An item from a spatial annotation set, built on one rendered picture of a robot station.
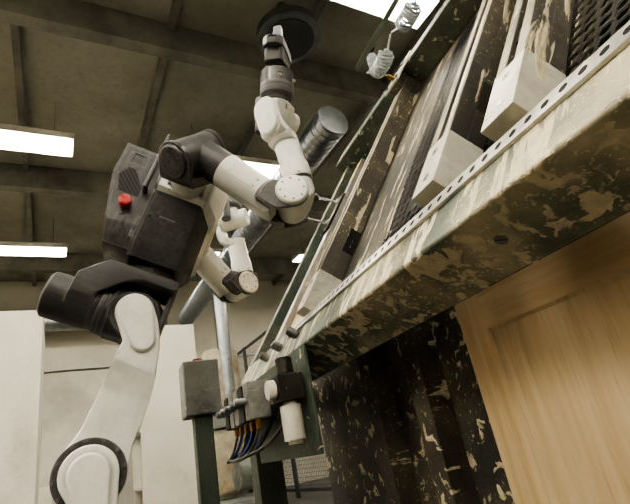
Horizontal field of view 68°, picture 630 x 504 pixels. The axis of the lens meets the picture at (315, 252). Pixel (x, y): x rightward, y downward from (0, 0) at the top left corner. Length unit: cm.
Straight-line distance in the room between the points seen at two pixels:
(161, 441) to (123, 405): 389
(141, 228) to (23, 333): 244
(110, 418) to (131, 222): 46
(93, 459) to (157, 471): 393
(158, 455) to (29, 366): 191
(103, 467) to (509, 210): 89
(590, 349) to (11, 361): 326
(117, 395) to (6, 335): 248
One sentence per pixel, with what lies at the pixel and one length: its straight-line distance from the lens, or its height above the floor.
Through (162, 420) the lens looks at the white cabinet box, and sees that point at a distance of 506.
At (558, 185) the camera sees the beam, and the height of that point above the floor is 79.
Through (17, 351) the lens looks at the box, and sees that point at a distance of 357.
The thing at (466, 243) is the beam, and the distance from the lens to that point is 64.
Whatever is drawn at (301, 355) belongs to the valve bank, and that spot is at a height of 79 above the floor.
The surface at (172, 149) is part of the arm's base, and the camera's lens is 116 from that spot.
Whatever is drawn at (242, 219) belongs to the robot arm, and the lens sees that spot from 170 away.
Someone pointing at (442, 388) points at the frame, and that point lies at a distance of 109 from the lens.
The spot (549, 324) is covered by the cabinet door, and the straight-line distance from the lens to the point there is 85.
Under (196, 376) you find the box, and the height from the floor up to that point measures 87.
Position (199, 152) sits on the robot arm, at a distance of 118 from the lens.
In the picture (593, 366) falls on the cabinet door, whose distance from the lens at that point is 82.
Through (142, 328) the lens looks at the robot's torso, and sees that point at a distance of 116.
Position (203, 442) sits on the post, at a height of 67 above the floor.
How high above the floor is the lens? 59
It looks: 22 degrees up
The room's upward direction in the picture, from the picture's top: 11 degrees counter-clockwise
